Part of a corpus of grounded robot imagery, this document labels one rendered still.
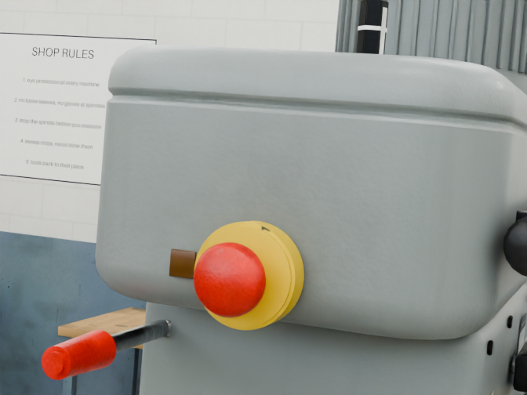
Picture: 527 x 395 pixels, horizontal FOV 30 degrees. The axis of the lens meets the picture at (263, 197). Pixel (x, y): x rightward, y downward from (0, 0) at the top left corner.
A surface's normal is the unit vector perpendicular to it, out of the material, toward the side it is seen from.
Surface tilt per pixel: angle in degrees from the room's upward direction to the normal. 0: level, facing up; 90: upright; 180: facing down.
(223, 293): 94
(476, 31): 90
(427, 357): 90
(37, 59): 90
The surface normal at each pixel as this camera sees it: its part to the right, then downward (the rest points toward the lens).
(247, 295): 0.19, 0.25
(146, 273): -0.44, 0.17
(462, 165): 0.32, 0.07
